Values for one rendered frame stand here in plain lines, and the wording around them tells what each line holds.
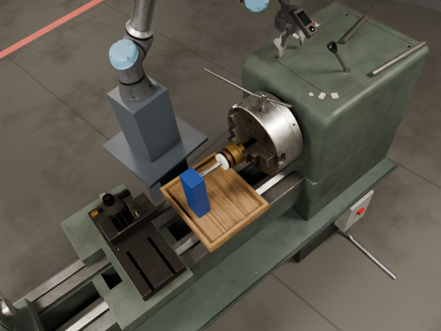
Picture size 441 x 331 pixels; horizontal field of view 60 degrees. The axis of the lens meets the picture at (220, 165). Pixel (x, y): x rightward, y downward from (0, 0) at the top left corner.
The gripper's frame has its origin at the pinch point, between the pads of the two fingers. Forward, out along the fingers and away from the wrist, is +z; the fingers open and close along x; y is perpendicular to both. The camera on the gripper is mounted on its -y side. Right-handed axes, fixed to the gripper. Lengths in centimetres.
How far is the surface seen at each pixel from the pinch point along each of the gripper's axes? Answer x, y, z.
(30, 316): 133, -10, 36
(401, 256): -33, -70, 128
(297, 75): 6.7, -9.9, 2.4
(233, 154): 43.1, -14.2, 16.2
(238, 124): 34.7, -7.6, 11.3
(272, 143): 32.0, -23.6, 10.6
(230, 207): 51, -20, 39
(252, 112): 31.4, -11.9, 4.0
